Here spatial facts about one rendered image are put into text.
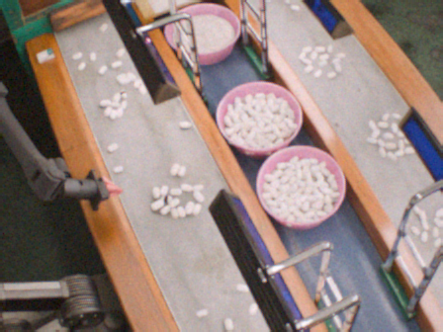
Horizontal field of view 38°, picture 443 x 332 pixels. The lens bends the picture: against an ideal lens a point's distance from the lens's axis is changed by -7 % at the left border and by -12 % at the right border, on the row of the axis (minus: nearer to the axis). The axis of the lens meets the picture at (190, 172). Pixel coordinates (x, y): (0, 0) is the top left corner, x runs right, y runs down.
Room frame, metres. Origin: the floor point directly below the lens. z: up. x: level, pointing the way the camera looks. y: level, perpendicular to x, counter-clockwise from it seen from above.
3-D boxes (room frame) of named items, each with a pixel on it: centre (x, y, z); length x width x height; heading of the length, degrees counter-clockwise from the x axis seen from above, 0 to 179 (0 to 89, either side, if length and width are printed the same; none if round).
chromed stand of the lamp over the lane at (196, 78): (1.49, 0.01, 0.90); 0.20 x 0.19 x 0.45; 14
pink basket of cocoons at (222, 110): (1.28, -0.24, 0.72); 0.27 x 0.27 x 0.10
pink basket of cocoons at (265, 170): (1.01, -0.31, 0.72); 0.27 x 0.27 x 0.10
